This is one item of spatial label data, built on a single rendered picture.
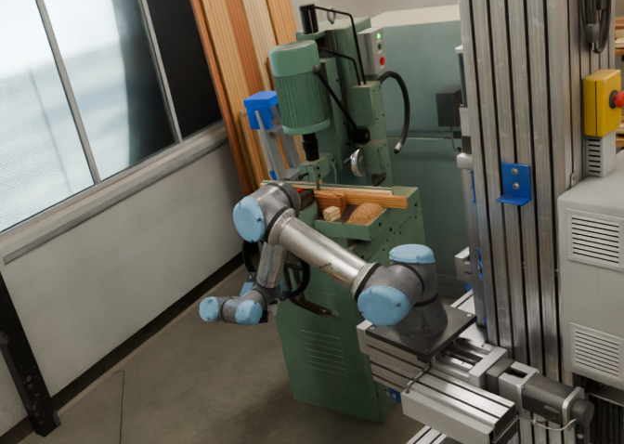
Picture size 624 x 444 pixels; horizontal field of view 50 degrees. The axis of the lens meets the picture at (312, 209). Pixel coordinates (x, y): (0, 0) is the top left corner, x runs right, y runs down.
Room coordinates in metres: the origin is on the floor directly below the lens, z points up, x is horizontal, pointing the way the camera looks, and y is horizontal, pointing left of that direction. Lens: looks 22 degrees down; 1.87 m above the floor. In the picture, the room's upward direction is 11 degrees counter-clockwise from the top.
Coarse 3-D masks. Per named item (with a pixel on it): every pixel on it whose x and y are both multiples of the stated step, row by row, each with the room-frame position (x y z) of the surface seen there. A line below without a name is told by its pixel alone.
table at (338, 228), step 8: (352, 208) 2.30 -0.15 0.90; (392, 208) 2.26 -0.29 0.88; (320, 216) 2.27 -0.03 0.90; (344, 216) 2.23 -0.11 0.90; (376, 216) 2.18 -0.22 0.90; (384, 216) 2.21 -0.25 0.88; (392, 216) 2.26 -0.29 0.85; (320, 224) 2.24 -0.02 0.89; (328, 224) 2.22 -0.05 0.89; (336, 224) 2.20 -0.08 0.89; (344, 224) 2.18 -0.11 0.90; (352, 224) 2.16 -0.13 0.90; (360, 224) 2.14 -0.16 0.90; (368, 224) 2.13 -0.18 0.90; (376, 224) 2.16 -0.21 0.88; (384, 224) 2.21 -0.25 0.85; (320, 232) 2.24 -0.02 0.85; (328, 232) 2.22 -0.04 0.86; (336, 232) 2.20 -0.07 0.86; (344, 232) 2.18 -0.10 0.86; (352, 232) 2.16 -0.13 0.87; (360, 232) 2.14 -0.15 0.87; (368, 232) 2.12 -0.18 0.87; (376, 232) 2.15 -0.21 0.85; (368, 240) 2.12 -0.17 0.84
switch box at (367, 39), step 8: (360, 32) 2.60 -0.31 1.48; (368, 32) 2.56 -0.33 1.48; (376, 32) 2.58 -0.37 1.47; (360, 40) 2.57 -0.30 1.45; (368, 40) 2.55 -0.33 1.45; (376, 40) 2.57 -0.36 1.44; (360, 48) 2.58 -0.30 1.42; (368, 48) 2.56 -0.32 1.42; (376, 48) 2.56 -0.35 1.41; (384, 48) 2.62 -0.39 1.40; (368, 56) 2.56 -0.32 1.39; (376, 56) 2.56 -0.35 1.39; (384, 56) 2.61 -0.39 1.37; (368, 64) 2.56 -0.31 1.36; (376, 64) 2.55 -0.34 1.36; (384, 64) 2.60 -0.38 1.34; (368, 72) 2.56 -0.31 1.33; (376, 72) 2.55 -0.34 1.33
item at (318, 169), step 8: (320, 152) 2.50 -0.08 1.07; (328, 152) 2.48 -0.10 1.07; (320, 160) 2.41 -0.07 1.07; (328, 160) 2.45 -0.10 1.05; (304, 168) 2.40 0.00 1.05; (312, 168) 2.37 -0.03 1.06; (320, 168) 2.40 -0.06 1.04; (328, 168) 2.44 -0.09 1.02; (304, 176) 2.40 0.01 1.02; (312, 176) 2.38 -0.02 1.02; (320, 176) 2.39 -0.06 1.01
